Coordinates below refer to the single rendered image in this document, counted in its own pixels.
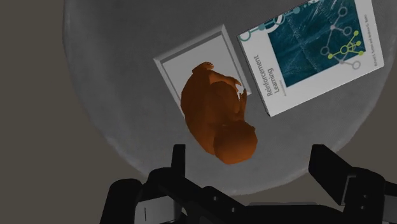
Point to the orange seated figure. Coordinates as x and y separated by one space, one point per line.
217 118

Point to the round grey table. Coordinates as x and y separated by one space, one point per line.
124 77

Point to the white and teal book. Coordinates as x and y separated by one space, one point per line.
310 52

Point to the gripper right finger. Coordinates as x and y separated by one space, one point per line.
356 186

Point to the grey rectangular tray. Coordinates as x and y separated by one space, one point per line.
198 52

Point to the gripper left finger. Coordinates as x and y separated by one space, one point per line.
173 189

